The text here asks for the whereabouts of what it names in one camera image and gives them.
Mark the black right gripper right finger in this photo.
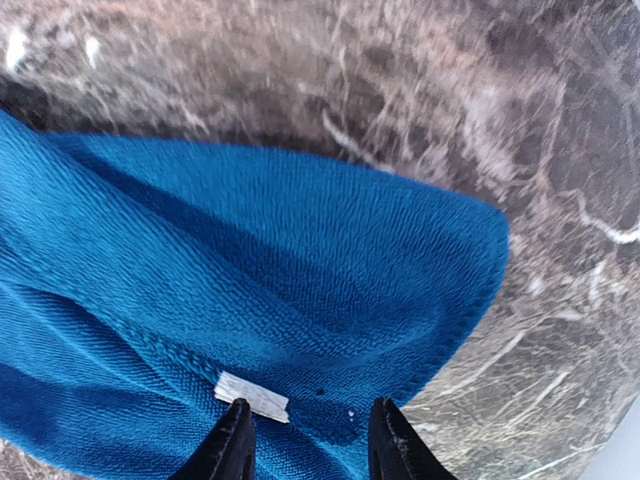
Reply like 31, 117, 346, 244
368, 398, 456, 480

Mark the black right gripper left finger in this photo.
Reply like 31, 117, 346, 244
169, 398, 256, 480

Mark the royal blue microfiber towel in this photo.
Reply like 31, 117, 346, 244
1, 114, 509, 479

